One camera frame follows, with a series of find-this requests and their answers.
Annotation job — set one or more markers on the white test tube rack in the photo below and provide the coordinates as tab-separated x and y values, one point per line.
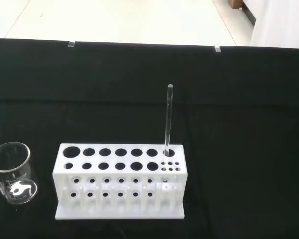
119	171

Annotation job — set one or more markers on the black bench cloth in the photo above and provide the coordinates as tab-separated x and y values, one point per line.
239	139

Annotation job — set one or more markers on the clear cloth clip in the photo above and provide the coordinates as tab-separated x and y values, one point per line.
217	48
71	44

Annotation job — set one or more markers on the brown cardboard box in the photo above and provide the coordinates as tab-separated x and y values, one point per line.
236	3

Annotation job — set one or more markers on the clear glass beaker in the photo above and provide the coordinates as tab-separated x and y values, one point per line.
13	179

